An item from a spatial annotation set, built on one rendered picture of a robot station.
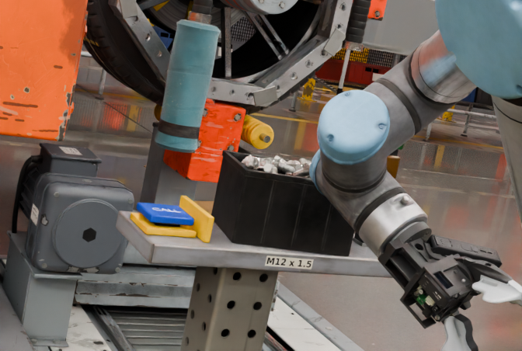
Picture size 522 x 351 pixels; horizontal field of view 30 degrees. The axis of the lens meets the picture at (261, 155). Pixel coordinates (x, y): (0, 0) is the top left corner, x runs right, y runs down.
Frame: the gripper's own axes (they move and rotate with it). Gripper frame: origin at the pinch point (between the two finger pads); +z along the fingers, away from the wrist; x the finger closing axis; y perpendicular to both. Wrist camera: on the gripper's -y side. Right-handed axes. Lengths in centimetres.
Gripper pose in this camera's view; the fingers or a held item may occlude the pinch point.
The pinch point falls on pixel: (514, 346)
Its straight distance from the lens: 132.9
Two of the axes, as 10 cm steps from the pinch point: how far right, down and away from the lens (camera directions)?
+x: 3.6, -7.0, -6.1
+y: -7.3, 1.9, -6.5
